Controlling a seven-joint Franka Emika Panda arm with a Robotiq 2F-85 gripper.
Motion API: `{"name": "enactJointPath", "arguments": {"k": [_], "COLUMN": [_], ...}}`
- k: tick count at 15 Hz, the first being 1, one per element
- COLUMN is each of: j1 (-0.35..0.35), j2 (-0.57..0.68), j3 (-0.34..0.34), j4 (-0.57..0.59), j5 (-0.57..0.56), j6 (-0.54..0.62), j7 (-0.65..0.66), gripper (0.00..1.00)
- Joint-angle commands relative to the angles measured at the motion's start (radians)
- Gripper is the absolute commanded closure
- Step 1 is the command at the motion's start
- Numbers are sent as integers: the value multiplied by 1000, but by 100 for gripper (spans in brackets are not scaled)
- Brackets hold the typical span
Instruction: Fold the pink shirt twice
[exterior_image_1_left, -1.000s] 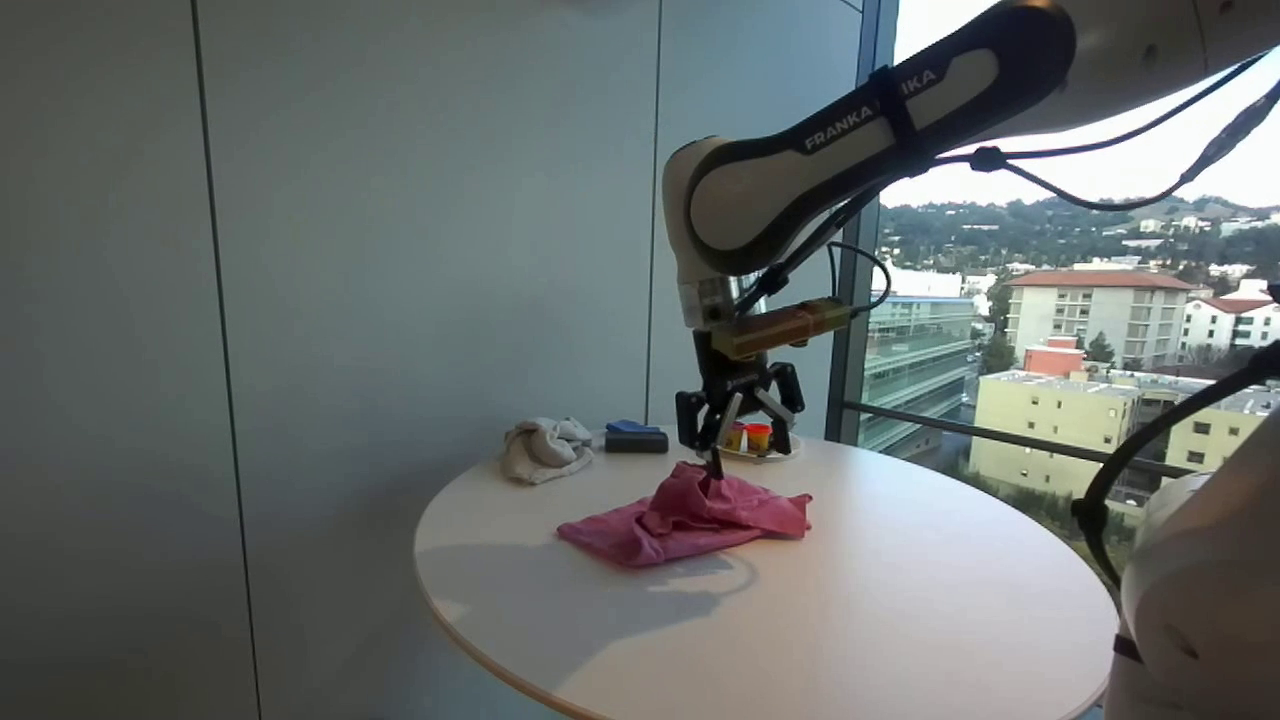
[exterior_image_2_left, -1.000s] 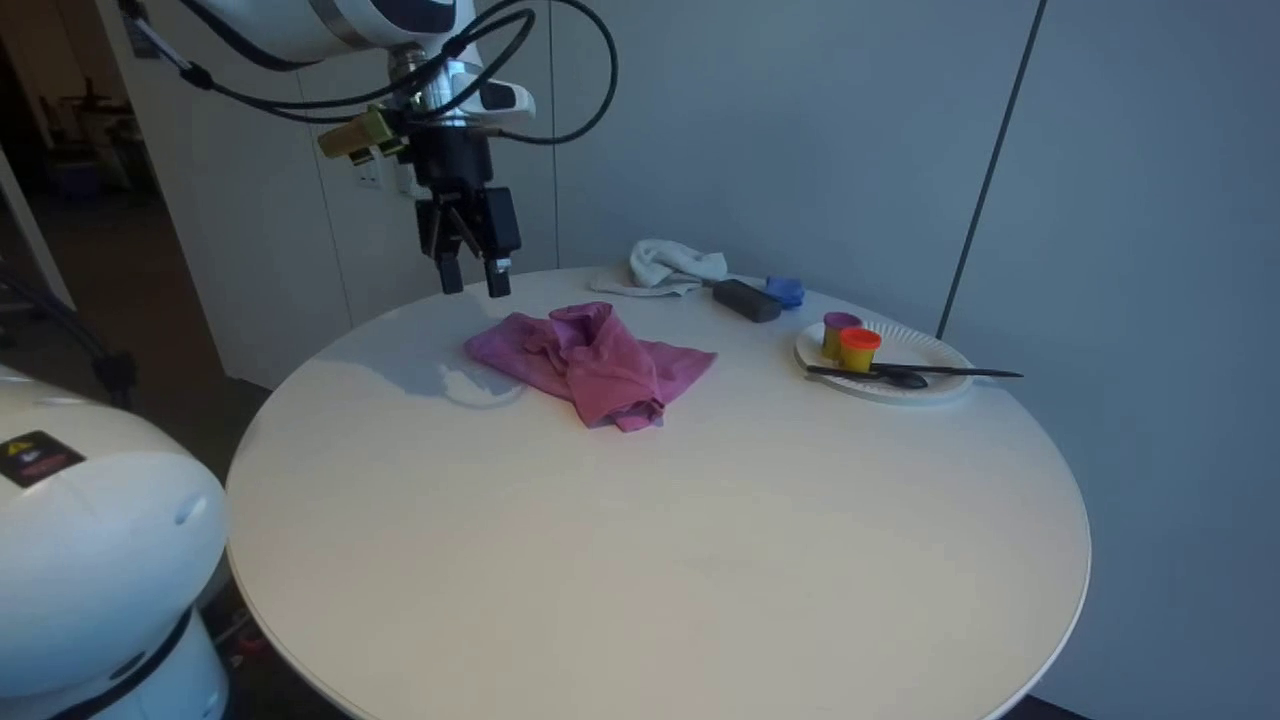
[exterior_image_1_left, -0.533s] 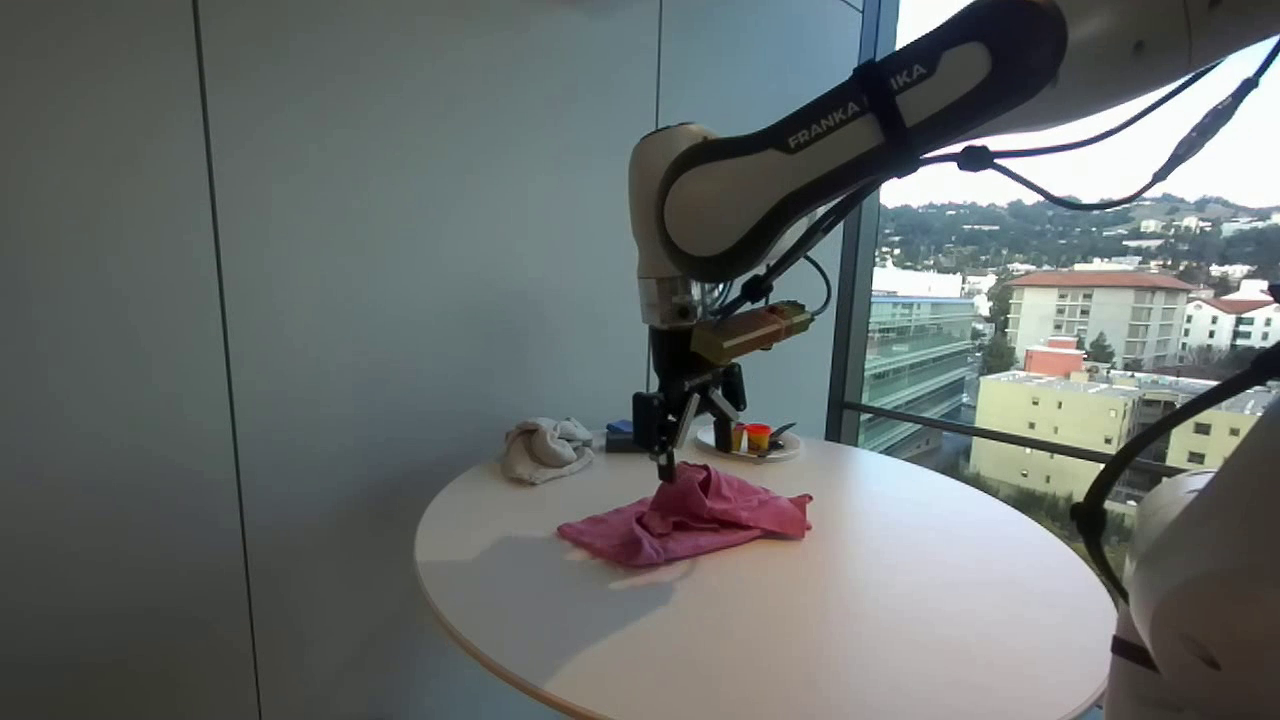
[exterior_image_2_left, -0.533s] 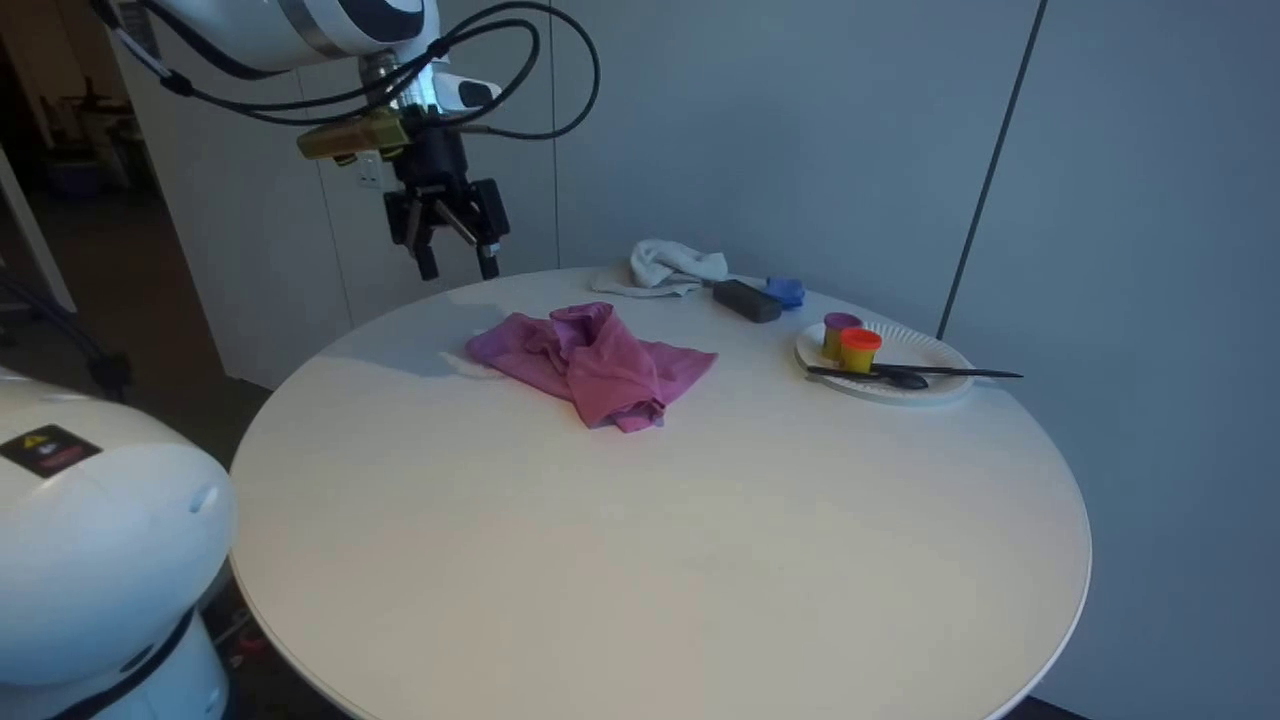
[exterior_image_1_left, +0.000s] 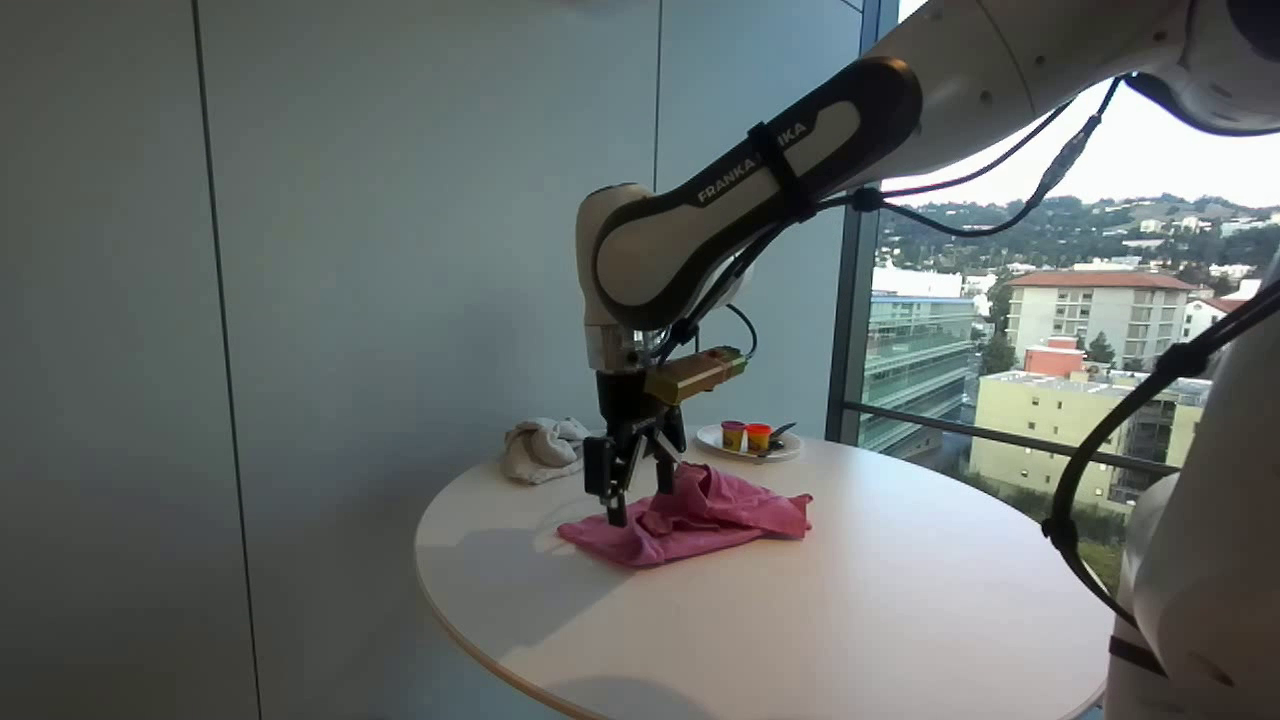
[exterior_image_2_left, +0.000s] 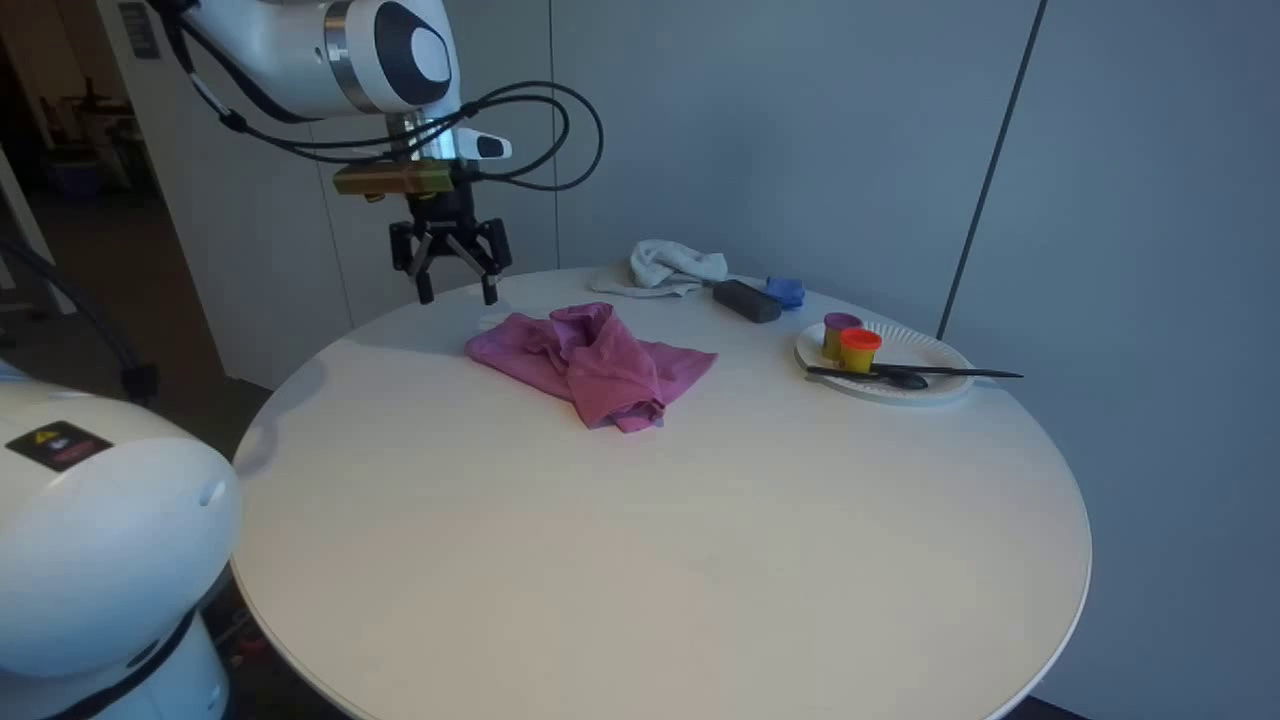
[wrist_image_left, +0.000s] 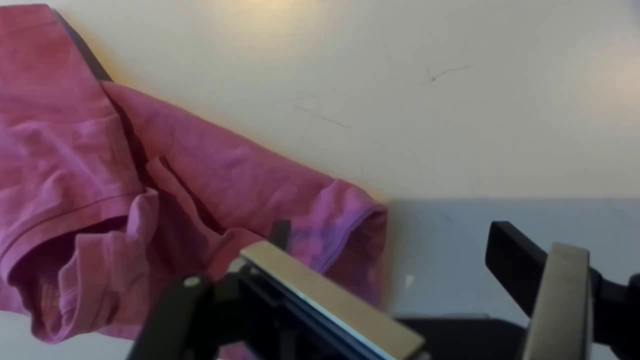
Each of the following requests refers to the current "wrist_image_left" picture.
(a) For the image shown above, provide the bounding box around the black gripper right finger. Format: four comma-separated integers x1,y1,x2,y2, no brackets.
485,221,640,360

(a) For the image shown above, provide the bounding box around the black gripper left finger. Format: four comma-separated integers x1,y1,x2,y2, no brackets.
124,238,429,360

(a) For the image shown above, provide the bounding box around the pink shirt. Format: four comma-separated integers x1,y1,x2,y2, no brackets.
0,3,390,347

